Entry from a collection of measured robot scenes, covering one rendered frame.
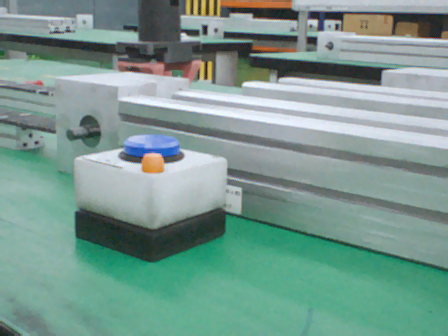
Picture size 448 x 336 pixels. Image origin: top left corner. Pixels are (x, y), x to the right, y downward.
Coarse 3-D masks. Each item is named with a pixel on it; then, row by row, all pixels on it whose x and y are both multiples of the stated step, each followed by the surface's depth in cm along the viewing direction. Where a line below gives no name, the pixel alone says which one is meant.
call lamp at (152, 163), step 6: (144, 156) 44; (150, 156) 44; (156, 156) 44; (144, 162) 44; (150, 162) 44; (156, 162) 44; (162, 162) 44; (144, 168) 44; (150, 168) 44; (156, 168) 44; (162, 168) 44
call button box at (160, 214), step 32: (96, 160) 47; (128, 160) 47; (192, 160) 48; (224, 160) 49; (96, 192) 47; (128, 192) 45; (160, 192) 44; (192, 192) 47; (224, 192) 50; (96, 224) 48; (128, 224) 46; (160, 224) 45; (192, 224) 47; (224, 224) 50; (160, 256) 45
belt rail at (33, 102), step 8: (0, 88) 110; (0, 96) 111; (8, 96) 110; (16, 96) 108; (24, 96) 106; (32, 96) 105; (40, 96) 104; (48, 96) 103; (0, 104) 111; (8, 104) 109; (16, 104) 108; (24, 104) 107; (32, 104) 105; (40, 104) 105; (48, 104) 104; (40, 112) 105; (48, 112) 103
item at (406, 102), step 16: (288, 80) 81; (304, 80) 81; (256, 96) 75; (272, 96) 74; (288, 96) 73; (304, 96) 71; (320, 96) 70; (336, 96) 69; (352, 96) 68; (368, 96) 67; (384, 96) 67; (400, 96) 72; (416, 96) 71; (432, 96) 70; (384, 112) 66; (400, 112) 65; (416, 112) 64; (432, 112) 63
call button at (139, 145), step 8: (136, 136) 49; (144, 136) 49; (152, 136) 49; (160, 136) 49; (168, 136) 50; (128, 144) 47; (136, 144) 47; (144, 144) 47; (152, 144) 47; (160, 144) 47; (168, 144) 47; (176, 144) 48; (128, 152) 47; (136, 152) 47; (144, 152) 47; (152, 152) 47; (160, 152) 47; (168, 152) 47; (176, 152) 48
